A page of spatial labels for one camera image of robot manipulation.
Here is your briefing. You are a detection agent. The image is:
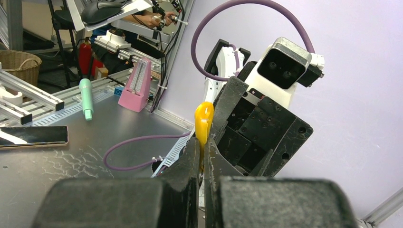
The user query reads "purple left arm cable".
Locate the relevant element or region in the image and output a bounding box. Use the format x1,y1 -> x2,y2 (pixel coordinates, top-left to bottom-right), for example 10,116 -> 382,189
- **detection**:
103,0 -> 316,172

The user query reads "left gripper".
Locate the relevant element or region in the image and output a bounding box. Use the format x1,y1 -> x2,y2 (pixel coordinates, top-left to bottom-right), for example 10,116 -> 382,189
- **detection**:
210,76 -> 313,177

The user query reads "person in blue jacket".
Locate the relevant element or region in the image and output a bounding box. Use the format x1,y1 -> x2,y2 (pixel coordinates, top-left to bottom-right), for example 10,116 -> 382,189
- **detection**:
122,10 -> 177,29

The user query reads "pink metronome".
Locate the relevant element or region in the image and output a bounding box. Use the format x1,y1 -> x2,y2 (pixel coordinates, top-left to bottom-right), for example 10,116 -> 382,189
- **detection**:
118,57 -> 151,113

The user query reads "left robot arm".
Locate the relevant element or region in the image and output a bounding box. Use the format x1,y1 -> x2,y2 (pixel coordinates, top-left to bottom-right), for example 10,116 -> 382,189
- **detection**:
204,38 -> 313,177

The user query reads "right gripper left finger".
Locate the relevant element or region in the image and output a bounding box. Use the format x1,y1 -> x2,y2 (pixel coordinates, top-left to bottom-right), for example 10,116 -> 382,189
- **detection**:
32,138 -> 200,228

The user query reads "yellow key tag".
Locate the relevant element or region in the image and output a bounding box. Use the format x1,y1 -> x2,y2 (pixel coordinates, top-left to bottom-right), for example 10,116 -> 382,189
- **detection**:
194,101 -> 214,171

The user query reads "black stool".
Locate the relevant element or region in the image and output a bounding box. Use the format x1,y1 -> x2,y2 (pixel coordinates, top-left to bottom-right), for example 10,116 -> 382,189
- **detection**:
47,0 -> 83,89

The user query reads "wicker basket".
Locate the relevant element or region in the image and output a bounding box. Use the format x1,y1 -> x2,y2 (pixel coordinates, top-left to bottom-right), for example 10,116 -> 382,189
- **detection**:
0,50 -> 42,86

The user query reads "red fire extinguisher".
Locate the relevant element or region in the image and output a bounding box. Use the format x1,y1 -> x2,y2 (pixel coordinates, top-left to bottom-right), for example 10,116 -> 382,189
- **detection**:
78,37 -> 107,79

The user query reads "black smartphone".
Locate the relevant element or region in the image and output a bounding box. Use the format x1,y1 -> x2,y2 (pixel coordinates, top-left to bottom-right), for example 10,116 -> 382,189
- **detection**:
0,126 -> 69,150

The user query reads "mint green marker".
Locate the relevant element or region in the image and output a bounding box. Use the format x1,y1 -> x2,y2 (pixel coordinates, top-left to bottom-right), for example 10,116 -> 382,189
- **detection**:
79,78 -> 94,121

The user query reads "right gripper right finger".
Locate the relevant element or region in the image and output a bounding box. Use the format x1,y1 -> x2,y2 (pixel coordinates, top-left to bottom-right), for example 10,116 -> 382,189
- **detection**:
204,139 -> 358,228

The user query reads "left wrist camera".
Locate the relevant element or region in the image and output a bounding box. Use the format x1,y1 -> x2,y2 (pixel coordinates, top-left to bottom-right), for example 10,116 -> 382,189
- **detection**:
245,37 -> 325,108

